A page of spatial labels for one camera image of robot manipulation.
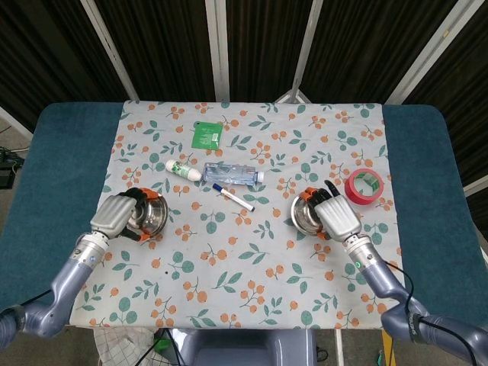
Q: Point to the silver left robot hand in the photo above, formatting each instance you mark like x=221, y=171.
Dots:
x=112, y=213

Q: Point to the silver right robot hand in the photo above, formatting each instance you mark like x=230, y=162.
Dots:
x=337, y=219

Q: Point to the metal bowl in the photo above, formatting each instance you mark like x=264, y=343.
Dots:
x=154, y=213
x=303, y=215

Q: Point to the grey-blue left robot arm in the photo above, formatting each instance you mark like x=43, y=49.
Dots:
x=68, y=278

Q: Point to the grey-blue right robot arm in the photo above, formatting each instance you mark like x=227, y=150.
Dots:
x=381, y=278

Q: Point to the red tape roll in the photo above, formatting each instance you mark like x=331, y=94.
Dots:
x=352, y=192

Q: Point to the teal table cover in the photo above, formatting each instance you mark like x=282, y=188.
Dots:
x=57, y=171

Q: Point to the small white green-label bottle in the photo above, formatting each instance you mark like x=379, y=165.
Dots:
x=183, y=170

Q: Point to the white marker blue cap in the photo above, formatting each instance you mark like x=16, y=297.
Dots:
x=233, y=198

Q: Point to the black floor power strip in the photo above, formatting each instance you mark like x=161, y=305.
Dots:
x=5, y=167

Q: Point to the clear plastic water bottle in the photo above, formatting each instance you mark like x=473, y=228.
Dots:
x=228, y=174

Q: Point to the floral tablecloth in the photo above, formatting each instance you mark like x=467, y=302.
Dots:
x=228, y=274

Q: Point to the green foil packet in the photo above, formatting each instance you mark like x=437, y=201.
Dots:
x=206, y=135

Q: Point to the white table leg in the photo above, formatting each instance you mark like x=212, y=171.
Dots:
x=339, y=348

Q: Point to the grey robot torso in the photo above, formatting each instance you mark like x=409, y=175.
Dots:
x=244, y=348

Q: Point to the dark folding screen white frame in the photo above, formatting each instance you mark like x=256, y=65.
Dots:
x=219, y=57

